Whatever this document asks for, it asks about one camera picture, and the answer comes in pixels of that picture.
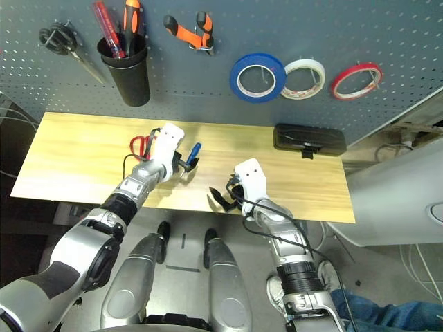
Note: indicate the silver robot leg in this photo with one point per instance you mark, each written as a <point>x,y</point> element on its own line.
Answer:
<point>225,294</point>
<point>131,287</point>

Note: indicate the large white rounded casing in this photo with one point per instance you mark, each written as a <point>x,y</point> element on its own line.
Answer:
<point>391,193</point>

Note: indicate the red tape roll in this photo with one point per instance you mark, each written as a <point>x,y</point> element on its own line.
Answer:
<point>356,66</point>

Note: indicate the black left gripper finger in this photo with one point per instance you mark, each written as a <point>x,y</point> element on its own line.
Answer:
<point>193,165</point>

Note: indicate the silver right robot leg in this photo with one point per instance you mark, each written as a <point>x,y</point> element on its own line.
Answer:
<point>225,294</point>

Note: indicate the black cup holder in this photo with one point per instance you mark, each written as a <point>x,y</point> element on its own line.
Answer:
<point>131,83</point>

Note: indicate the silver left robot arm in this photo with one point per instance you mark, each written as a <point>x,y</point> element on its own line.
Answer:
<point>86,249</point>

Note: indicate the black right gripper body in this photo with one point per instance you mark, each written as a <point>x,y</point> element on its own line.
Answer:
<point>236,198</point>

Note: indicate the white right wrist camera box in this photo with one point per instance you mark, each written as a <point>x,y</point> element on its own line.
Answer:
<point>251,180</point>

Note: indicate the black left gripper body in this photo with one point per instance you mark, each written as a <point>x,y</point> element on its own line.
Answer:
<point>179,164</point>

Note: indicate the silver left robot leg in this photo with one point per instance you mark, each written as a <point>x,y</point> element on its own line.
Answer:
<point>131,287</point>

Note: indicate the blue tape roll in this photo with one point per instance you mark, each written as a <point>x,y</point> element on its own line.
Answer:
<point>257,57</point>

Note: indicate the blue jeans leg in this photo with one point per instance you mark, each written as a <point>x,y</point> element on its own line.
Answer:
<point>380,311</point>

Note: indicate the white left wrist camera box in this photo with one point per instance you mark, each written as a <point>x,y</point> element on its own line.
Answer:
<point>166,145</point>

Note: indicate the orange black needle-nose pliers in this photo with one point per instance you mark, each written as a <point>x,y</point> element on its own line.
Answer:
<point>187,34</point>

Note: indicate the black plastic tool case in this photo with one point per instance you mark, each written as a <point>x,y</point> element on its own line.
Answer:
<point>311,138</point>

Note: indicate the white tape roll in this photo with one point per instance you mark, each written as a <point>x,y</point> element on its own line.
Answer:
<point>304,63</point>

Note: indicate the metal pegboard hook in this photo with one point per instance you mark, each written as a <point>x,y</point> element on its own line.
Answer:
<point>264,74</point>
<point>314,76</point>
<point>373,79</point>

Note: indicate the dark grey pegboard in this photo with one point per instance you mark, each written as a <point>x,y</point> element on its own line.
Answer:
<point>311,27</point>

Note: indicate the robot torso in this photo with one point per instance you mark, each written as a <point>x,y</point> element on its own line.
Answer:
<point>173,321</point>

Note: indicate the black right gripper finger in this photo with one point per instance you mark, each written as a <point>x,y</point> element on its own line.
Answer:
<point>219,196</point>

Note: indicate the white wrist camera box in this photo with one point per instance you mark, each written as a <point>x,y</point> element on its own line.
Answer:
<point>251,180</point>
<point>166,145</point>

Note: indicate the white sneaker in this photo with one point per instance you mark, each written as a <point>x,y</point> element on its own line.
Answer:
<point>328,273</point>
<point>275,294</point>

